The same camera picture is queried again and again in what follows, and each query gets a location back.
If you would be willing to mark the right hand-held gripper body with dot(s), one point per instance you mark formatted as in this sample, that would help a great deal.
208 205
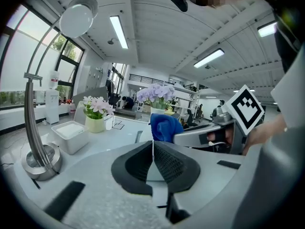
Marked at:
245 108

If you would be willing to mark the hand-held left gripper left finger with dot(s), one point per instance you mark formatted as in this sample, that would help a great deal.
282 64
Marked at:
100 175

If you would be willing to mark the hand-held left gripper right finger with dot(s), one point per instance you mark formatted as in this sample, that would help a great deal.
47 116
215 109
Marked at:
202 175

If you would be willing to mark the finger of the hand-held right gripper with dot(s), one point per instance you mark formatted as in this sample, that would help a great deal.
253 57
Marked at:
190 138
200 127

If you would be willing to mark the blue cloth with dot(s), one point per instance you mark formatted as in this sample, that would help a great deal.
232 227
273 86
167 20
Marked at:
164 128

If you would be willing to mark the person's right forearm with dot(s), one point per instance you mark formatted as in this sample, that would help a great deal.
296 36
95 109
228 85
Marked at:
264 132

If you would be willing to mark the white ceramic flower pot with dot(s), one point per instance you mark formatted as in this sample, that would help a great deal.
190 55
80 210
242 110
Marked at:
94 125

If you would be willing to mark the person's right hand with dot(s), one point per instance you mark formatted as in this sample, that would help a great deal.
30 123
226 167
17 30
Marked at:
227 137

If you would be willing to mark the white shelf rack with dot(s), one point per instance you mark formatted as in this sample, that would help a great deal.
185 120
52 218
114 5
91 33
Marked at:
186 99

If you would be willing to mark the yellow table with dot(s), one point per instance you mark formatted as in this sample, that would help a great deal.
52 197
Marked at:
168 113

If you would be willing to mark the white tissue box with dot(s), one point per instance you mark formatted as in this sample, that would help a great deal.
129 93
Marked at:
71 137

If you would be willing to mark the dark green tray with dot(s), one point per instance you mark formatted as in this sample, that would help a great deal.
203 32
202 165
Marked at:
138 136

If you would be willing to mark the purple artificial flower bouquet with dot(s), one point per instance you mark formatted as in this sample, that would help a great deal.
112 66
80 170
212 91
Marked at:
155 94

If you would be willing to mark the long ceiling light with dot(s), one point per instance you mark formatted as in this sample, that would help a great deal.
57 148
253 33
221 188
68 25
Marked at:
209 58
119 32
267 29

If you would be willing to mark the pink artificial flower bunch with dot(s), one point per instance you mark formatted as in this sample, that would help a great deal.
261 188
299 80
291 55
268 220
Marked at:
98 106

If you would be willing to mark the person's black clothing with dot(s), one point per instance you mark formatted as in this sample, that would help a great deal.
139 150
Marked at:
288 54

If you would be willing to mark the black mezzanine railing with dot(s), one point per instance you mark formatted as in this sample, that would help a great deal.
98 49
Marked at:
147 79

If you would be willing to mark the grey white chair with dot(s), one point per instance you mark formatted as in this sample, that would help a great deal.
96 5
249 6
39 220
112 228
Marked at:
93 95

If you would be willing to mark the silver desk lamp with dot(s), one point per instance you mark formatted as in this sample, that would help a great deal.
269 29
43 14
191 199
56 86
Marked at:
33 128

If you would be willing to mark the white water dispenser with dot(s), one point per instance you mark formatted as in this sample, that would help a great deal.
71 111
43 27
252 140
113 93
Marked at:
52 107

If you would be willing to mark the white window ledge cabinet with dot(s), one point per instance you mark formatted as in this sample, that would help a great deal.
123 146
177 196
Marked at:
14 118

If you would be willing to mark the clear water dispenser bottle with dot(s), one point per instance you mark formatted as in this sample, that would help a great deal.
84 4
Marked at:
54 80

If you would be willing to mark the large black-framed window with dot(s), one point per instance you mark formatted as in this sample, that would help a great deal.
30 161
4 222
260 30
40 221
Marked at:
23 61

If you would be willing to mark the black head-worn camera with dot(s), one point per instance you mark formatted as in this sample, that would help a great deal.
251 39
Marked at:
178 0

